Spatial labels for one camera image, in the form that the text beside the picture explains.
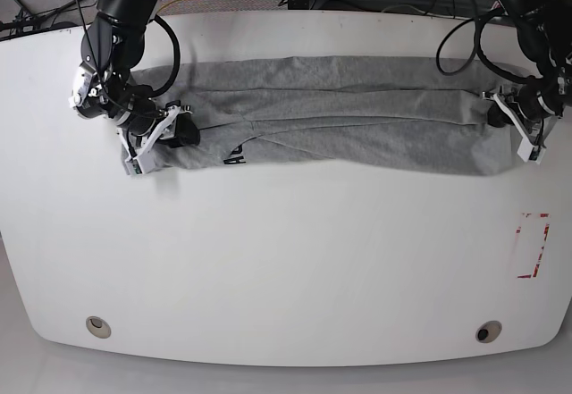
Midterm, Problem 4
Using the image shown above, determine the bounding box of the black looping arm cable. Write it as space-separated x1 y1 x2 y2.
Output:
435 0 488 77

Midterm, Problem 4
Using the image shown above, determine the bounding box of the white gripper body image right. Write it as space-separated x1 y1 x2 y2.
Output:
481 85 568 149

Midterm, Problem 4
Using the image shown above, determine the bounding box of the wrist camera board image right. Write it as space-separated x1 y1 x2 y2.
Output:
517 139 546 164

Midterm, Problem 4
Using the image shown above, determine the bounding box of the right table cable grommet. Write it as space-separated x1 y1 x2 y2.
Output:
475 321 502 344

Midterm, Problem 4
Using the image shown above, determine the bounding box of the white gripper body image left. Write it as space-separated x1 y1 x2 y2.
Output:
117 101 192 166

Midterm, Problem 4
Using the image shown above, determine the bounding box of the grey Hugging Face T-shirt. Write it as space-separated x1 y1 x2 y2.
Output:
150 56 519 176

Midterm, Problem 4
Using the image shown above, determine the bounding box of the table cable grommet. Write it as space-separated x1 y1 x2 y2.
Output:
86 316 112 339
475 321 502 344

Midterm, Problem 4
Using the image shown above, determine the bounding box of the wrist camera board image left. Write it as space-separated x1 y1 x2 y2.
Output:
123 157 153 176

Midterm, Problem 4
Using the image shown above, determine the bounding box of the left table cable grommet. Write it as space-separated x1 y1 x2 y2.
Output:
86 316 112 339

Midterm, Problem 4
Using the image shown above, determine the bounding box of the black tripod stand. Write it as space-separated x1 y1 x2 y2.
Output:
0 0 104 40

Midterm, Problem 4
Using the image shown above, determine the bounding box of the wrist camera board image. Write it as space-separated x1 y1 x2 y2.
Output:
517 139 546 164
123 157 153 176

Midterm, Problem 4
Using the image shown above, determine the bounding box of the red tape rectangle marking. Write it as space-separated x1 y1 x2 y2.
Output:
510 213 551 280

